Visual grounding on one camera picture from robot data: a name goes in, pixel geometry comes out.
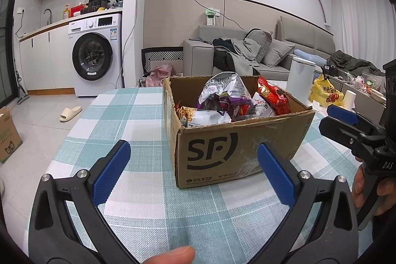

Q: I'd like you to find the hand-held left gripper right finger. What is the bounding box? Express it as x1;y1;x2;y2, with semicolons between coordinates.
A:
257;142;369;264

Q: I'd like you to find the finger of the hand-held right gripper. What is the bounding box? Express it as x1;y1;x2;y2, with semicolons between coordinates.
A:
326;104;386;135
319;116;376;156

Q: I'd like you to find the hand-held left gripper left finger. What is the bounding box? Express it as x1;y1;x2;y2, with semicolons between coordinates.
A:
28;140;141;264

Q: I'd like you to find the brown cardboard box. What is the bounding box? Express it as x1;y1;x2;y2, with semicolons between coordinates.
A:
163;75;316;189

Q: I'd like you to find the white purple snack packet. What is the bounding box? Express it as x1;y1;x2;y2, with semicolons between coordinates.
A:
252;92;276;119

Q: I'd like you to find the bright red snack packet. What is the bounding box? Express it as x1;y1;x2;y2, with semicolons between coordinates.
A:
257;76;291;116

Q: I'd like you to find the large white red snack bag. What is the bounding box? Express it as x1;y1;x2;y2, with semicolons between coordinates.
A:
187;109;231;128

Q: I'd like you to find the noodle print snack bag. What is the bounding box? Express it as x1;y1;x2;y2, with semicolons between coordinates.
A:
175;100;198;128

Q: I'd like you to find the purple silver snack bag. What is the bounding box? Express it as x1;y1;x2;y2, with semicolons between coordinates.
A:
198;72;252;116

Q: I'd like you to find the person's right forearm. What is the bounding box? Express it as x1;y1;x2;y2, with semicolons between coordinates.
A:
370;211;396;264

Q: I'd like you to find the person's right hand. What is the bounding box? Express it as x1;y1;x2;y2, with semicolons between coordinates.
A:
352;164;396;216

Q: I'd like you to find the person's left hand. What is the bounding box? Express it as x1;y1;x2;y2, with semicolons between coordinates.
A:
141;246;196;264

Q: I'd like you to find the white paper cup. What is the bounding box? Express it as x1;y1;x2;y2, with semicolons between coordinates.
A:
343;90;358;111

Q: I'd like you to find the yellow plastic bag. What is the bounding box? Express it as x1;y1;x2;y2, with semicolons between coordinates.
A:
310;75;345;107

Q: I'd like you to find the dark green jacket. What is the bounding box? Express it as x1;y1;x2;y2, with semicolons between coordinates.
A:
328;50;386;76

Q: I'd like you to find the light blue pillow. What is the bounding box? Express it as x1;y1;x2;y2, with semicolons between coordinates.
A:
293;49;327;62

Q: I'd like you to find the beige slipper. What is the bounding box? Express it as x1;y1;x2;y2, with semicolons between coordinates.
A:
59;106;83;123

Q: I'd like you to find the light grey cushion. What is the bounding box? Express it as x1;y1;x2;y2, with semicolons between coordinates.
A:
261;39;296;67

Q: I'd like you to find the white curtain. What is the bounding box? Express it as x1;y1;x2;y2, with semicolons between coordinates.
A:
336;0;396;67

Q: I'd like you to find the cat print cardboard box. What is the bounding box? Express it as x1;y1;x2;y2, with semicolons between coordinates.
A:
0;106;24;164

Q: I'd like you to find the pink cloth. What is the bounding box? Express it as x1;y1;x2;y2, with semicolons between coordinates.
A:
148;64;175;88

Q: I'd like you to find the dark grey cushion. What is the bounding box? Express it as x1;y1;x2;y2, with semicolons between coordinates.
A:
244;29;273;62

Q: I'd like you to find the white washing machine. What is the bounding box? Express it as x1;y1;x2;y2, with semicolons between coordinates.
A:
68;13;123;97

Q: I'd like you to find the floor mop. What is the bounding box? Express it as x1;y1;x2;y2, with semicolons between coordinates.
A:
12;17;30;105

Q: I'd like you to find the pile of clothes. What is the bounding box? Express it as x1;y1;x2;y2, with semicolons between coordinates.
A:
212;37;260;76

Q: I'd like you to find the black white patterned stool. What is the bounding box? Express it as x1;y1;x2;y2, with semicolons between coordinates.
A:
141;47;184;76

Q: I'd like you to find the white lower kitchen cabinet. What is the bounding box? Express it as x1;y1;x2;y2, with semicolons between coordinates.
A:
19;23;76;91

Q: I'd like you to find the grey sofa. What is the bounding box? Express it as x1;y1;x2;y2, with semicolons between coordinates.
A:
183;16;341;82

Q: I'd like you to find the red box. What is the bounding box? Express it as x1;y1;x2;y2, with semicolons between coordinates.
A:
71;4;90;17

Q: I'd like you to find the black pressure cooker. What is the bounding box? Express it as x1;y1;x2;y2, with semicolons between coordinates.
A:
88;0;111;12

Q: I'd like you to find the white green wall charger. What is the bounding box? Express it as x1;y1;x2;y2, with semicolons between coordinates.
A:
204;9;222;26

